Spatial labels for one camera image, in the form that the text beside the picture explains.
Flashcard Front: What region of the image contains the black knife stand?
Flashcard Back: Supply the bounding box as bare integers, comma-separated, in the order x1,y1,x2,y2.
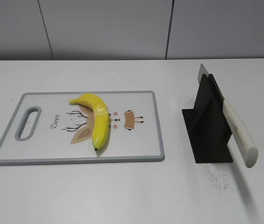
182,74,233,163

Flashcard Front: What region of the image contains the white grey-rimmed cutting board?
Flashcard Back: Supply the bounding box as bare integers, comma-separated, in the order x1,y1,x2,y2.
0,91,164,166

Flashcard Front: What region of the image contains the yellow plastic banana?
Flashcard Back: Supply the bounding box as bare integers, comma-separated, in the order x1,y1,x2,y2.
69,93,110,151

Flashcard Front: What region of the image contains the white-handled kitchen knife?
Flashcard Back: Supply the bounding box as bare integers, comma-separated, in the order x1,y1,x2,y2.
198,64,258,168

